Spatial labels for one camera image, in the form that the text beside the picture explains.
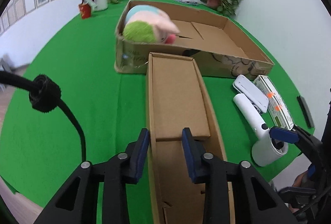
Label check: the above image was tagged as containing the green white medicine box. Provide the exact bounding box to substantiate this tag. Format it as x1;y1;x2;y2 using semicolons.
253;75;294;131

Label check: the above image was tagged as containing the white hair dryer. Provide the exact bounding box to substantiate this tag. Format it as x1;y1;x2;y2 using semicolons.
233;93;288;167

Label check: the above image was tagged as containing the white plastic device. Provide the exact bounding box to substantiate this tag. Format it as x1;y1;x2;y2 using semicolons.
232;74;269;114

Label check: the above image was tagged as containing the long cardboard insert tray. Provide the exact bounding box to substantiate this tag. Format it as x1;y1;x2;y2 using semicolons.
146;53;227;223

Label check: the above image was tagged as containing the green cloth table cover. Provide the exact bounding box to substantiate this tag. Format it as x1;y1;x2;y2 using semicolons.
0;0;316;224

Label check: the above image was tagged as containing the black remote on table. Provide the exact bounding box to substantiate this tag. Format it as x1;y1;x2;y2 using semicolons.
297;95;315;128

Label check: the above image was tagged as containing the large cardboard box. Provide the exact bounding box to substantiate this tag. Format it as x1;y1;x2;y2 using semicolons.
115;0;274;80

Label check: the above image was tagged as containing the pink pig plush toy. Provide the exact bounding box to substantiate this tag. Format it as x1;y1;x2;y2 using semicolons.
122;4;180;44

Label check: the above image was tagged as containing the white enamel mug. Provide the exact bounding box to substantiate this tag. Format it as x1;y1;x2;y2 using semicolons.
92;0;108;11

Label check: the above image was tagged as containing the green packet in cup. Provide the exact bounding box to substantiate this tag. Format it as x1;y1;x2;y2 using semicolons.
82;0;97;9

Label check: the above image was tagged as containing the black cable with velcro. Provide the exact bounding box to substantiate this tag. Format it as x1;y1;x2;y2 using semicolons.
0;70;87;163

